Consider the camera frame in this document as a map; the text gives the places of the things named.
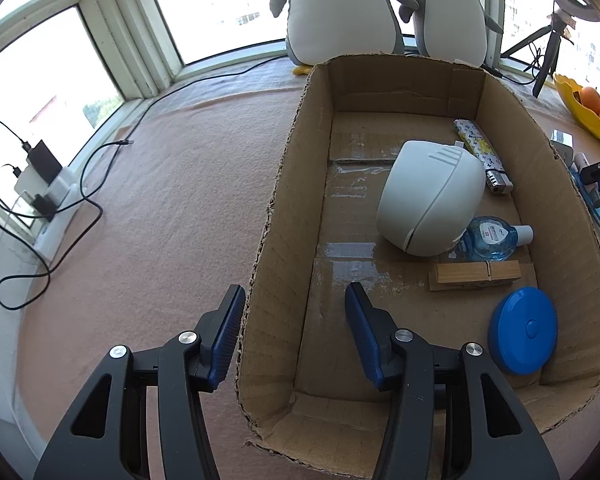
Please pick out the white plug-in device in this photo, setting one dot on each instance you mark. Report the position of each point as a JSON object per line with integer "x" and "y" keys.
{"x": 432, "y": 192}

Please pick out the large penguin plush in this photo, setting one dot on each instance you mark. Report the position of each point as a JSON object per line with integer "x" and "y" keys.
{"x": 318, "y": 30}

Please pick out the blue round case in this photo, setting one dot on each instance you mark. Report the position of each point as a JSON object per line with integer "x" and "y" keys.
{"x": 523, "y": 331}

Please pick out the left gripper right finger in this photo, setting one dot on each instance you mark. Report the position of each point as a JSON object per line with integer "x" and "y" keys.
{"x": 488, "y": 434}

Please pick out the small blue liquid bottle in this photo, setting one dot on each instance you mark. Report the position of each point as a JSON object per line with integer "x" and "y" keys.
{"x": 489, "y": 239}

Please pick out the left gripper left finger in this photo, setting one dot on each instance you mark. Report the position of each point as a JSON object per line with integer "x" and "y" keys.
{"x": 103, "y": 434}

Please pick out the white power strip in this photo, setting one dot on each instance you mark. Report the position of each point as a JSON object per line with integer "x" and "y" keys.
{"x": 53, "y": 204}

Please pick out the pink felt mat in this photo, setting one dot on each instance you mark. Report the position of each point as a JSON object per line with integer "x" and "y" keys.
{"x": 184, "y": 207}

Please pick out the black tripod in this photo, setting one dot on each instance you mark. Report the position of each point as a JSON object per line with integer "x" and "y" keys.
{"x": 545, "y": 61}

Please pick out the patterned white lighter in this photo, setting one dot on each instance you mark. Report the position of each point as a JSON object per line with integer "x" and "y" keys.
{"x": 479, "y": 145}

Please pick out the wooden clothespin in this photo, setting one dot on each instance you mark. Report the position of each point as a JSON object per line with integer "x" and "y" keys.
{"x": 473, "y": 275}

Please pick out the yellow fruit bowl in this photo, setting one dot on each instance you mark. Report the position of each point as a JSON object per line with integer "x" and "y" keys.
{"x": 568, "y": 91}

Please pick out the small penguin plush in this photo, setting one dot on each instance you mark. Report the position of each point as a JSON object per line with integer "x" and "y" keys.
{"x": 453, "y": 30}

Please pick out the brown cardboard box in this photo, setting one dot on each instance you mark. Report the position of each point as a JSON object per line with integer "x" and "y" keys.
{"x": 300, "y": 381}

